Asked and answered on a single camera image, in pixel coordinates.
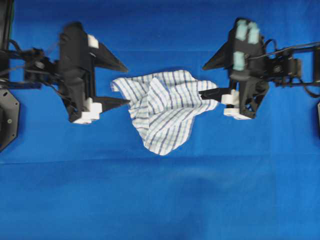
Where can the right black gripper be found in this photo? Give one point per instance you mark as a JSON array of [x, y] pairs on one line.
[[242, 55]]

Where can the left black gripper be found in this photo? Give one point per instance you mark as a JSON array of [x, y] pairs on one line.
[[76, 51]]

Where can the blue striped white towel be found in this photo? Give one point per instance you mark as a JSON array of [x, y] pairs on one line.
[[163, 106]]

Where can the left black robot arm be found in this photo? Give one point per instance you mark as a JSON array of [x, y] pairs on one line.
[[40, 71]]

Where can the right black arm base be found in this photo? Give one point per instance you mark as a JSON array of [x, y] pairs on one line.
[[318, 117]]

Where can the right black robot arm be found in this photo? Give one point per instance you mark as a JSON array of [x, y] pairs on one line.
[[284, 70]]

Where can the blue table cloth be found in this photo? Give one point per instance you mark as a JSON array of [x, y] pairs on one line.
[[232, 180]]

